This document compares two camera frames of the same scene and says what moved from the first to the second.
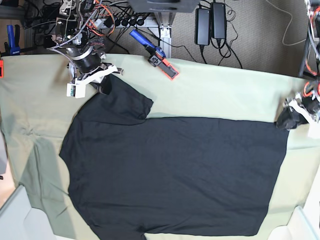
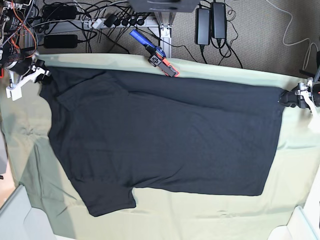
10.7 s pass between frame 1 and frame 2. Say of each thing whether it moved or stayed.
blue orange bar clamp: stayed
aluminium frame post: stayed
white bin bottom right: stayed
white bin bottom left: stayed
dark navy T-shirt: moved
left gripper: moved
